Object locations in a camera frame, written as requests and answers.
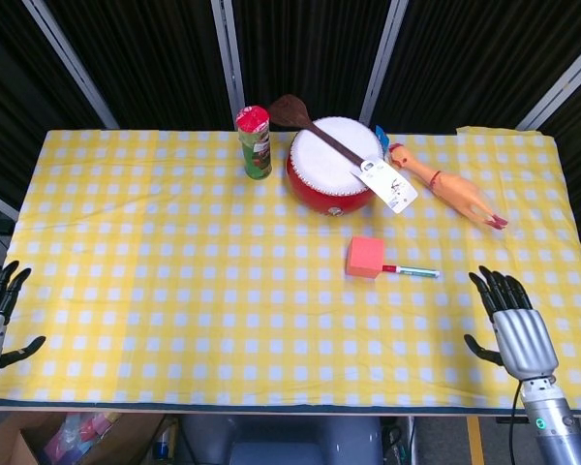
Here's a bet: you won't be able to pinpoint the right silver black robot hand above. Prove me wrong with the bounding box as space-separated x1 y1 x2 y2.
463 264 561 384

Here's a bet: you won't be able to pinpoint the red and white marker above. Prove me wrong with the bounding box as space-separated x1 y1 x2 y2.
381 263 441 281

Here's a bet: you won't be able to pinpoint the pink foam cube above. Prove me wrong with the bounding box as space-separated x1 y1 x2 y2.
345 235 386 281

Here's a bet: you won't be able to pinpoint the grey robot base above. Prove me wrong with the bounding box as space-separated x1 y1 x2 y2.
177 414 384 465

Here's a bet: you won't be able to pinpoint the yellow white checked tablecloth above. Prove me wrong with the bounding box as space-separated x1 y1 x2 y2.
0 125 581 414

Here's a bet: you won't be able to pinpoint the brown cardboard box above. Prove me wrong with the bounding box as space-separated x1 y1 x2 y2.
0 411 175 465

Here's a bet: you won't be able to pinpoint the colourful plastic bags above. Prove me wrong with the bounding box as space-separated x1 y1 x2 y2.
41 412 123 465

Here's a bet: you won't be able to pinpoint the orange rubber chicken toy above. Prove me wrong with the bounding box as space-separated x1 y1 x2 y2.
386 141 509 232

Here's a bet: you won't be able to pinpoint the white paper product tag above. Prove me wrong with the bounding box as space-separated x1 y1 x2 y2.
351 157 419 215

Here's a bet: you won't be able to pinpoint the red drum white skin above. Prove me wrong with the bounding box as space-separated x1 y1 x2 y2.
285 115 386 218

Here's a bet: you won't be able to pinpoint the dark brown wooden spatula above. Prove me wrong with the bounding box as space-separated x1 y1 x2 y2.
268 94 372 176

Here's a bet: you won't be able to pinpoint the green red chips can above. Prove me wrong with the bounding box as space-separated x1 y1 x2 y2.
235 105 274 181

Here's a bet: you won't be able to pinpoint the black pleated curtain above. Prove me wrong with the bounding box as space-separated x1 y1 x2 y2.
0 0 581 214

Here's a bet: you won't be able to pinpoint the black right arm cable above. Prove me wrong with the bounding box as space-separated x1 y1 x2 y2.
509 380 525 425

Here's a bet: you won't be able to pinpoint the white metal frame post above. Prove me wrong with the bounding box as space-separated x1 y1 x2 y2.
357 0 411 125
21 0 121 130
210 0 246 132
515 33 581 132

